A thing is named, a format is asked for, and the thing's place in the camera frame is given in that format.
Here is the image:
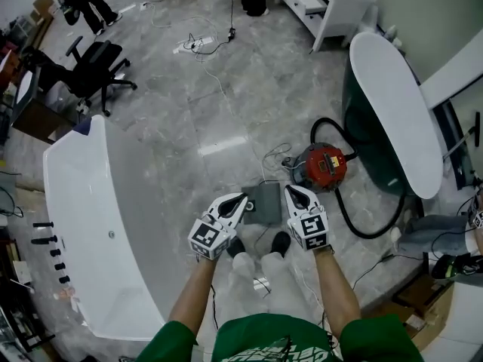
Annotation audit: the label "brown wooden desk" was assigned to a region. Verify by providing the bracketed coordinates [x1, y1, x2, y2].
[10, 64, 82, 146]

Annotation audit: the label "cardboard box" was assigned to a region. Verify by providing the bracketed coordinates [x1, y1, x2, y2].
[392, 273, 456, 350]

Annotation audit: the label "person's left black shoe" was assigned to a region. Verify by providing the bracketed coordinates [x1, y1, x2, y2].
[226, 236, 246, 258]

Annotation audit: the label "black vacuum hose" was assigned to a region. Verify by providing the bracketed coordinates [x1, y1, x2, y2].
[309, 117, 407, 240]

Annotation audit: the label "black office chair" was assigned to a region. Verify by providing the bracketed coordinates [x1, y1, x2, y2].
[22, 35, 137, 118]

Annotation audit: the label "person's right black shoe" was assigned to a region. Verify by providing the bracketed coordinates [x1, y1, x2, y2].
[271, 231, 291, 258]

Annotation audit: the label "person's left forearm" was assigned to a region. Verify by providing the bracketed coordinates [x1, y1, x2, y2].
[168, 256, 218, 333]

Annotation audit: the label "red vacuum cleaner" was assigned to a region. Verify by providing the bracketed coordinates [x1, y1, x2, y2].
[290, 141, 350, 194]

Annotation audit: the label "person's right forearm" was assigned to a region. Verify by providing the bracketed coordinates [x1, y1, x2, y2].
[311, 245, 363, 335]

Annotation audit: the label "white cabinet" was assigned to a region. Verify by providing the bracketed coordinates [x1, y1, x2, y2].
[274, 0, 378, 54]

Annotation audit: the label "person's light gray trousers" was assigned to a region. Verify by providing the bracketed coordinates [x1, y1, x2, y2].
[226, 250, 325, 322]

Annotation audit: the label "black and green shoe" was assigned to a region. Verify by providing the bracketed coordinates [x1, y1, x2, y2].
[431, 253, 483, 281]

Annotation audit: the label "white power cable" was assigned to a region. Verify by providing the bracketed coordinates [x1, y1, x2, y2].
[262, 143, 294, 183]

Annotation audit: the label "grey vacuum filter bag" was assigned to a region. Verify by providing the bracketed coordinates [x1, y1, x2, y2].
[241, 182, 282, 225]

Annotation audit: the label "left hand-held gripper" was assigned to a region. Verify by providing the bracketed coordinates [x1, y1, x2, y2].
[187, 193, 249, 262]

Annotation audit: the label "vacuum wand with black nozzle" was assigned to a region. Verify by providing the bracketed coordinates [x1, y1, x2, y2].
[441, 112, 482, 162]

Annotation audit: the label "green bathtub with white rim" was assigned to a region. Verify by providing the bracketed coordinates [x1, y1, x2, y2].
[341, 31, 445, 201]

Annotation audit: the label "black cable with adapter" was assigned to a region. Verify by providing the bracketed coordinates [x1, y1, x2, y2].
[183, 0, 238, 54]

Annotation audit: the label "person's green shirt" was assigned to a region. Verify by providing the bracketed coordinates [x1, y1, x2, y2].
[135, 313, 426, 362]

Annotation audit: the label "person's black shoe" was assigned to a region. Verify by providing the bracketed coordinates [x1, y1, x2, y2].
[226, 236, 246, 258]
[271, 231, 291, 258]

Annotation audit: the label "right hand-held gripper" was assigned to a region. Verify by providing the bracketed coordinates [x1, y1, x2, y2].
[284, 185, 329, 252]

